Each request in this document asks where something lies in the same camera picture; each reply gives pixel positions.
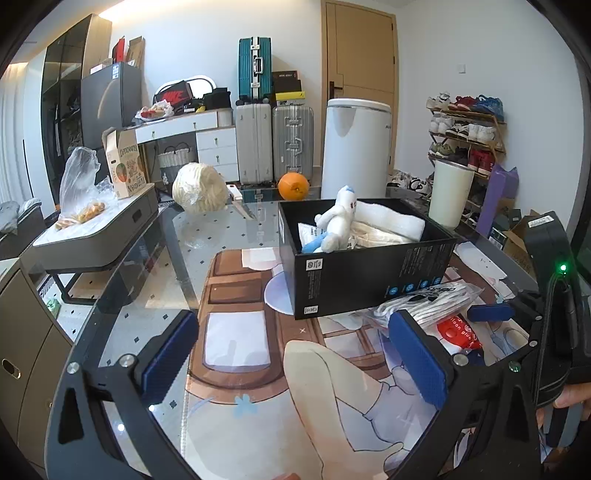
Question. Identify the beige yarn ball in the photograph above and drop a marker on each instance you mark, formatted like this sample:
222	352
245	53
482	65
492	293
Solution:
199	188

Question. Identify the orange printed fruit carton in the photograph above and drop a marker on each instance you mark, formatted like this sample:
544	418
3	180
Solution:
123	161

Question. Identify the white suitcase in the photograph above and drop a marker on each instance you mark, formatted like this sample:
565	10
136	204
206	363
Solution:
253	136

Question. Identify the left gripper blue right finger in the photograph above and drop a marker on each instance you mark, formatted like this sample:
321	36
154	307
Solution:
423	355

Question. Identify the orange fruit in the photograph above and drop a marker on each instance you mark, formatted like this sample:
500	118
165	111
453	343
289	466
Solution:
293	186

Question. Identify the white wicker basket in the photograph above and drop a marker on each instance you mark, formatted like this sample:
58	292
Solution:
172	159

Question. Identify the grey side table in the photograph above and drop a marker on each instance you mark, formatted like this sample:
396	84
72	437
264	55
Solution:
97	245

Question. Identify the purple paper bag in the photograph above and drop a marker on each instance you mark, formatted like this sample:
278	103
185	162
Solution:
502	185

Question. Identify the dark grey refrigerator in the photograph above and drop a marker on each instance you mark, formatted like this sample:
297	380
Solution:
110	98

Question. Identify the cream tumbler cup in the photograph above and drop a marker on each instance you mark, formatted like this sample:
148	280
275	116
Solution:
451	187

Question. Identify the red white balloon bag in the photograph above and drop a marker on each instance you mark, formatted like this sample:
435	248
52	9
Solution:
457	336

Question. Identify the brown cardboard box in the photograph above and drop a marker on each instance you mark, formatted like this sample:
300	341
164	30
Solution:
515	246

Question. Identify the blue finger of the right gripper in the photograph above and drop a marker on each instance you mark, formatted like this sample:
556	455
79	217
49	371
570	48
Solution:
490	313

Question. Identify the person's right hand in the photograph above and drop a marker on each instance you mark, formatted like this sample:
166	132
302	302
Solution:
575	394

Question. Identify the white handled knife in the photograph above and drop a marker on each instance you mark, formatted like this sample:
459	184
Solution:
236	199

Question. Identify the white blue plush toy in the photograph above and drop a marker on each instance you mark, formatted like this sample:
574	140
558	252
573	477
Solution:
335	224

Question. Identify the white desk with drawers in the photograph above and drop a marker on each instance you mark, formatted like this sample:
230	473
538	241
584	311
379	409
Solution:
212	135

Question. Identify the white printed cloth bag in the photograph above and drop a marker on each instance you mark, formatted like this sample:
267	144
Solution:
361	236

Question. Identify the bagged white shoelaces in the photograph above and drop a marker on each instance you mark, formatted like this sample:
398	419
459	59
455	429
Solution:
430	305

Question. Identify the white foam sponge block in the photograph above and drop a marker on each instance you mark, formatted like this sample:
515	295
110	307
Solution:
387	219

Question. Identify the clear bag of oranges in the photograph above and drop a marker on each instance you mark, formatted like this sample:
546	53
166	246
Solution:
81	198

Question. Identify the wooden shoe rack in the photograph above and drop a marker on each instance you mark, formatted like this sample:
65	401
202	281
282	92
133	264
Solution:
468	130

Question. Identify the silver suitcase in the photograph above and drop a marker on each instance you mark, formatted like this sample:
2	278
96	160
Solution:
293	140

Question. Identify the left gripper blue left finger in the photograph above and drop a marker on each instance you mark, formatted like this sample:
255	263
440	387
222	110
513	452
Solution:
163	355

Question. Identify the black cardboard box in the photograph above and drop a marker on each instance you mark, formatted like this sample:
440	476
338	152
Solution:
322	284

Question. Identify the teal suitcase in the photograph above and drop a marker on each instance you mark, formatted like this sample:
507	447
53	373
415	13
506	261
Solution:
255	63

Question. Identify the white cylindrical trash can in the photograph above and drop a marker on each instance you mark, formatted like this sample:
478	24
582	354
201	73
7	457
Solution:
357	151

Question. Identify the wooden door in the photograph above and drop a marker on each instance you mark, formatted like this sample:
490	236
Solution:
360	58

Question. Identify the anime printed table mat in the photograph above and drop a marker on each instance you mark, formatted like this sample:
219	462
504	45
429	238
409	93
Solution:
273	397

